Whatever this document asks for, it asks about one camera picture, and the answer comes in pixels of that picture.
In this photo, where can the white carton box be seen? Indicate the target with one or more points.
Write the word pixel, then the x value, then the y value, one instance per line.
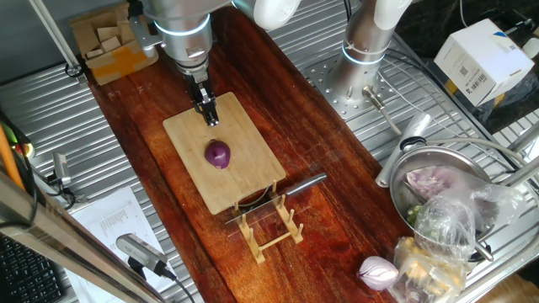
pixel 480 59

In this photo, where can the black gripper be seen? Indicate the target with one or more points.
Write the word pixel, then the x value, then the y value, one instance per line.
pixel 194 82

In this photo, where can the plastic bag with yellow contents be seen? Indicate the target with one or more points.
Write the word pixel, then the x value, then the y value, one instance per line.
pixel 425 273

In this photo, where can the wooden block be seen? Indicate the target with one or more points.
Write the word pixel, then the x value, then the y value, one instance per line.
pixel 111 44
pixel 121 16
pixel 126 33
pixel 108 33
pixel 94 54

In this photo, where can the cardboard box with orange tape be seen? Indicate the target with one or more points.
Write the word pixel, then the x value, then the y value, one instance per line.
pixel 122 63

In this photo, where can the perforated steel base plate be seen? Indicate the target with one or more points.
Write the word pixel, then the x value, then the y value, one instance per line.
pixel 332 97

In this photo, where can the green vegetable pieces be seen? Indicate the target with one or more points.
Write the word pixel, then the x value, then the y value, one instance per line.
pixel 414 212

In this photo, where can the black keyboard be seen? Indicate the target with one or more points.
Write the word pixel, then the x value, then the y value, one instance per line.
pixel 25 273

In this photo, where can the printed paper sheet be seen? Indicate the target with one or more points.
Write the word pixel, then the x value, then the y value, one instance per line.
pixel 109 219

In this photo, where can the orange stick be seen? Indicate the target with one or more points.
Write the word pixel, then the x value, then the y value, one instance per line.
pixel 8 160

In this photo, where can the silver camera on stand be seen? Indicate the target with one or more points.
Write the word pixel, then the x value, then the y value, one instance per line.
pixel 139 250

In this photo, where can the small grey camera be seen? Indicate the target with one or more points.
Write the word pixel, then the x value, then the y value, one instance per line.
pixel 61 166

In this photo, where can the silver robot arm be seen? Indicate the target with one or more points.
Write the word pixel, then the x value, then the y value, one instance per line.
pixel 185 38

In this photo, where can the chopped pale onion pieces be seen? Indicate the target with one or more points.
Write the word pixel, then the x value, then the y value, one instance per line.
pixel 425 181

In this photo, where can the peeled pale purple onion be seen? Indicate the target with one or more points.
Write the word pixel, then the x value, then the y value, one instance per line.
pixel 377 273

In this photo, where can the thin metal pole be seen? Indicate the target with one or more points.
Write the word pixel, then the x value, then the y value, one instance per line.
pixel 52 33

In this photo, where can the crumpled clear plastic bag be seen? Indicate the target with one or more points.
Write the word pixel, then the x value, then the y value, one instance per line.
pixel 497 202

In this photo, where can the wooden peg rack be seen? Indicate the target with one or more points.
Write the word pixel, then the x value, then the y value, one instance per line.
pixel 252 248

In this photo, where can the knotted clear plastic bag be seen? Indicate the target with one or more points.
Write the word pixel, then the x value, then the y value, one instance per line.
pixel 446 229

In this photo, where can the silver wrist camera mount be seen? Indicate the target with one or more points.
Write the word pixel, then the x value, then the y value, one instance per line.
pixel 143 35

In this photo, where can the steel bowl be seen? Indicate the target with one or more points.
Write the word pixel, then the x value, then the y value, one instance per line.
pixel 425 157

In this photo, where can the bamboo cutting board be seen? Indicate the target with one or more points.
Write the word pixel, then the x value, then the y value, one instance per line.
pixel 244 168

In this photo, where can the aluminium frame bar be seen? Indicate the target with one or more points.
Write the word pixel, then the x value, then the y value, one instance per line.
pixel 63 240

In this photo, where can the steel tube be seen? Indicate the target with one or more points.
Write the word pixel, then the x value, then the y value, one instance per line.
pixel 522 172

